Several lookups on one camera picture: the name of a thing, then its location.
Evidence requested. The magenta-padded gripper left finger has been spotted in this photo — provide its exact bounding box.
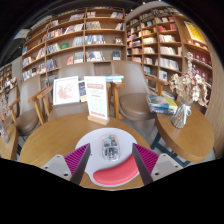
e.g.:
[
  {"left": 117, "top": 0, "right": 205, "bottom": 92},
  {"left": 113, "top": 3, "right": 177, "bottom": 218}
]
[{"left": 41, "top": 143, "right": 92, "bottom": 186}]

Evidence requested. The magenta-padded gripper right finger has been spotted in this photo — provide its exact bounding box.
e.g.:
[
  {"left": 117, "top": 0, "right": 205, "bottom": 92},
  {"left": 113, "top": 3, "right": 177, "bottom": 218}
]
[{"left": 131, "top": 143, "right": 184, "bottom": 186}]

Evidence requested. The transparent computer mouse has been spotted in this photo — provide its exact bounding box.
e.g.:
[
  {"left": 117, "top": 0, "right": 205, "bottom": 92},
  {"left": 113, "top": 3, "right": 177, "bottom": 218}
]
[{"left": 101, "top": 134, "right": 121, "bottom": 162}]

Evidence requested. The white mouse pad, red wrist rest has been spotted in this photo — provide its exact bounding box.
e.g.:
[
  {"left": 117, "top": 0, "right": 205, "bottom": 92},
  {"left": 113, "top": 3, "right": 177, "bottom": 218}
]
[{"left": 74, "top": 127, "right": 148, "bottom": 188}]

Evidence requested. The round wooden side table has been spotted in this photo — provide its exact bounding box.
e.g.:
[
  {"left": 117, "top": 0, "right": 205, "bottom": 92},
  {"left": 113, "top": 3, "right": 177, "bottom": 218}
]
[
  {"left": 0, "top": 123, "right": 20, "bottom": 161},
  {"left": 154, "top": 106, "right": 215, "bottom": 164}
]

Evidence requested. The brown padded wooden armchair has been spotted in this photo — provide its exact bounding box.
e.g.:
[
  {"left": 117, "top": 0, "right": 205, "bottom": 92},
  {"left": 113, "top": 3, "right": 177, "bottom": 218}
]
[
  {"left": 7, "top": 75, "right": 46, "bottom": 136},
  {"left": 28, "top": 62, "right": 126, "bottom": 123},
  {"left": 111, "top": 60, "right": 171, "bottom": 122}
]

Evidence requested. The vase with dried beige flowers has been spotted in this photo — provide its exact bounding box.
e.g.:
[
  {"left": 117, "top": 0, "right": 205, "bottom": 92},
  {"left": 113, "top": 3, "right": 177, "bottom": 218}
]
[{"left": 169, "top": 51, "right": 210, "bottom": 130}]

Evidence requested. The stack of colourful books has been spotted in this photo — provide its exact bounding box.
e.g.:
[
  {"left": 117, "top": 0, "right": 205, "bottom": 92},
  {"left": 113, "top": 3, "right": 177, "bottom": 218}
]
[{"left": 147, "top": 94, "right": 179, "bottom": 115}]

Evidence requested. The white sign on wooden base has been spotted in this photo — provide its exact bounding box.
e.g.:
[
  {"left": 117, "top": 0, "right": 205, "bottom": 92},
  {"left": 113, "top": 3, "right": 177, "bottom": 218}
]
[{"left": 83, "top": 75, "right": 111, "bottom": 126}]

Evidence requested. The dark-covered book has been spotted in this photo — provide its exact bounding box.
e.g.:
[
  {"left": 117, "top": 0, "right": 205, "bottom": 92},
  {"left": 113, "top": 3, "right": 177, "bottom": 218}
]
[{"left": 78, "top": 80, "right": 88, "bottom": 103}]

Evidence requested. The white framed floral picture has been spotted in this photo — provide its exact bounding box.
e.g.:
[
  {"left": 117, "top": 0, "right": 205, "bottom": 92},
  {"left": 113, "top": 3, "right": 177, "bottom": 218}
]
[{"left": 52, "top": 75, "right": 81, "bottom": 106}]

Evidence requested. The stack of light-blue books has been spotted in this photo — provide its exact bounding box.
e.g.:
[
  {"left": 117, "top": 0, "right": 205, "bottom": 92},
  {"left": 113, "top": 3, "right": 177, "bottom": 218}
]
[{"left": 99, "top": 74, "right": 125, "bottom": 84}]

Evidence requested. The distant wooden bookshelf unit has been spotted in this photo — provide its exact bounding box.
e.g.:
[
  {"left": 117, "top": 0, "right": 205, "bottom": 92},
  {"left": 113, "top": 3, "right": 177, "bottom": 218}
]
[{"left": 0, "top": 64, "right": 18, "bottom": 98}]

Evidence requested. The curved wooden bookshelf unit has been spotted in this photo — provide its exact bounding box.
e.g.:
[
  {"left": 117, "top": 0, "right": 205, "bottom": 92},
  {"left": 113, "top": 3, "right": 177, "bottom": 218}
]
[{"left": 125, "top": 7, "right": 214, "bottom": 108}]

